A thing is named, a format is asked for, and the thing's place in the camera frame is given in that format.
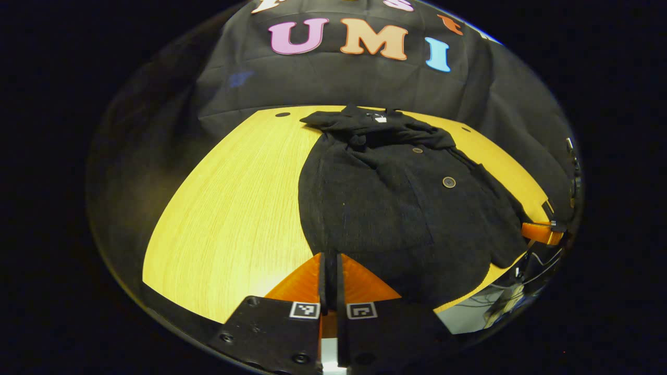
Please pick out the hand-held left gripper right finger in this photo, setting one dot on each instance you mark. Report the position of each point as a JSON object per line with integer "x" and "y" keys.
{"x": 341, "y": 284}

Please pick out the black buttoned jacket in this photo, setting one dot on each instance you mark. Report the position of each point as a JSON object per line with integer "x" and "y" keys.
{"x": 391, "y": 219}

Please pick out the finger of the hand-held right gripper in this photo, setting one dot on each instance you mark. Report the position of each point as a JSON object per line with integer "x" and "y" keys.
{"x": 542, "y": 233}

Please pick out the black backdrop cloth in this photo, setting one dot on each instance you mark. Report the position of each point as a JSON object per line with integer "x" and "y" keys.
{"x": 333, "y": 83}

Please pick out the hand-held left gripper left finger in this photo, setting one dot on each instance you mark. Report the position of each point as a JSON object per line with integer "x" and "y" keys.
{"x": 322, "y": 281}

